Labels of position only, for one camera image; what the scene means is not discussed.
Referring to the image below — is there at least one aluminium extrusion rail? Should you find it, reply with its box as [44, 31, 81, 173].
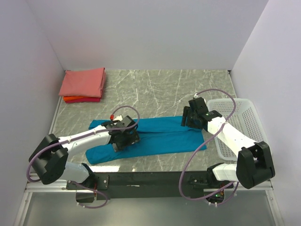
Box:
[194, 173, 273, 192]

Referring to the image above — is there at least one folded salmon pink t shirt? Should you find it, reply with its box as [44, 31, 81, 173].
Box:
[59, 67, 105, 97]

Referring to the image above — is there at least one white perforated plastic basket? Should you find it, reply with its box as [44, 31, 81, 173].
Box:
[207, 98, 268, 161]

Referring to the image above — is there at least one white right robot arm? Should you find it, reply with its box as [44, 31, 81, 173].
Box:
[181, 97, 276, 189]

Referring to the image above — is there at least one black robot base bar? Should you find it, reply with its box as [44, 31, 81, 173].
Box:
[65, 171, 235, 201]

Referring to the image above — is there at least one teal blue t shirt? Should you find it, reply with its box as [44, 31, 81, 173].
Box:
[86, 116, 204, 164]

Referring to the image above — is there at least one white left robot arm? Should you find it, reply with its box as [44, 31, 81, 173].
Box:
[29, 116, 140, 189]

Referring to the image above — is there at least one folded orange t shirt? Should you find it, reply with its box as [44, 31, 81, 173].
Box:
[63, 96, 89, 103]

